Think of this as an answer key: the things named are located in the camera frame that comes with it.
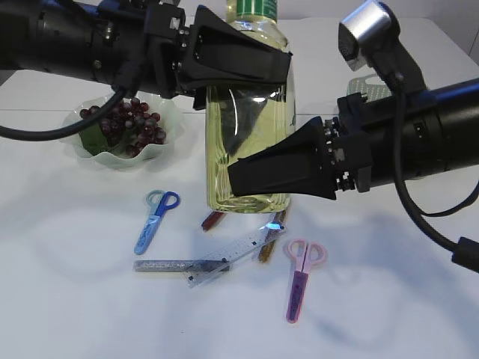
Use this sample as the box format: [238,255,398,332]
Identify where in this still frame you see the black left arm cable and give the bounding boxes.
[0,22,150,141]

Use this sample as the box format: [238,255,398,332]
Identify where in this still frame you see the green wavy plastic plate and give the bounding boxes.
[63,92,183,169]

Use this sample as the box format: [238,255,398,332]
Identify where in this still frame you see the pink purple scissors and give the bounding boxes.
[286,239,328,324]

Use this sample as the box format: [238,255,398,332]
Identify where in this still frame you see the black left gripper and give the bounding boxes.
[138,3,292,111]

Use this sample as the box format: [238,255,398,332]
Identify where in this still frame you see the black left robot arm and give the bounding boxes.
[1,1,291,109]

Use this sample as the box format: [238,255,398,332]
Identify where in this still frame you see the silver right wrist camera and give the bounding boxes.
[338,1,427,94]

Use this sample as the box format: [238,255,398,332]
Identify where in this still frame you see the yellow tea bottle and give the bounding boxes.
[205,1,296,213]

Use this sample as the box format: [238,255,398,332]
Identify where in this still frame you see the green woven plastic basket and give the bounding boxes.
[347,74,391,102]

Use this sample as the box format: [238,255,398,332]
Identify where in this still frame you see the red marker pen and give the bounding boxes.
[201,211,225,232]

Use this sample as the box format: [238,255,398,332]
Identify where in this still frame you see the gold glitter pen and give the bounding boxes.
[258,209,287,263]

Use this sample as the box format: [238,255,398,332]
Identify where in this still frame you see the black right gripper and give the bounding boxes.
[228,93,397,200]

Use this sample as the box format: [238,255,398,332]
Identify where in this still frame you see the purple grape bunch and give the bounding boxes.
[79,97,167,159]

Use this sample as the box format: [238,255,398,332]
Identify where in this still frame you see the blue scissors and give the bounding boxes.
[134,190,180,255]

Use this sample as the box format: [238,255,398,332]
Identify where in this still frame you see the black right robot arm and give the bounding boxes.
[228,80,478,200]

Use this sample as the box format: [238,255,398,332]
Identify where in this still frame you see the clear plastic ruler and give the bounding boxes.
[184,221,287,288]

